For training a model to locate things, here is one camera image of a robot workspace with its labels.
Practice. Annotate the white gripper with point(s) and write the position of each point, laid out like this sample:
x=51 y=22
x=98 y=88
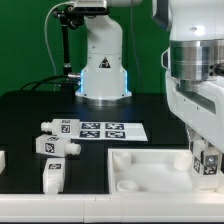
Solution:
x=195 y=87

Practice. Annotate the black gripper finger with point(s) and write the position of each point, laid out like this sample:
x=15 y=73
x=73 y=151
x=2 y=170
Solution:
x=212 y=155

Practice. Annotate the white square tabletop tray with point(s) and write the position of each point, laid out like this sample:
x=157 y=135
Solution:
x=160 y=171

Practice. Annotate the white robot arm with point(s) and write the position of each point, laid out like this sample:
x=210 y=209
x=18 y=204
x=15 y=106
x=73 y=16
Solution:
x=104 y=79

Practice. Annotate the white sheet with tags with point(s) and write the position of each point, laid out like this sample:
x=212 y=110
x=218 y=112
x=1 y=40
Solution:
x=112 y=131

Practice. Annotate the white front obstacle wall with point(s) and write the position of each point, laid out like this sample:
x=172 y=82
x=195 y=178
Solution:
x=124 y=207

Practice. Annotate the grey camera on stand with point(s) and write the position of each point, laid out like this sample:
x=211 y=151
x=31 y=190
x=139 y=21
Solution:
x=89 y=7

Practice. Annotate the white left obstacle wall piece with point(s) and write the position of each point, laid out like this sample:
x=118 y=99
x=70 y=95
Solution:
x=2 y=161

